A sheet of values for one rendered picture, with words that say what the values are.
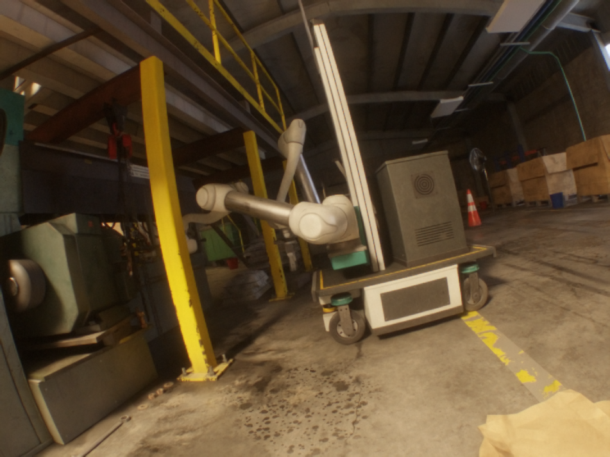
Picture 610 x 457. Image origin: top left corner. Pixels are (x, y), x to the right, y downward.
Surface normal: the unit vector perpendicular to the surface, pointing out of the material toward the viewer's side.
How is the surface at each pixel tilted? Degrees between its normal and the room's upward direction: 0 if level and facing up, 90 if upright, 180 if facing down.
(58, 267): 90
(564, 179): 90
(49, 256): 90
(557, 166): 74
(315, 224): 93
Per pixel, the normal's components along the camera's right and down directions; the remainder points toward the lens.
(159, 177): -0.17, 0.03
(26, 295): 0.17, -0.04
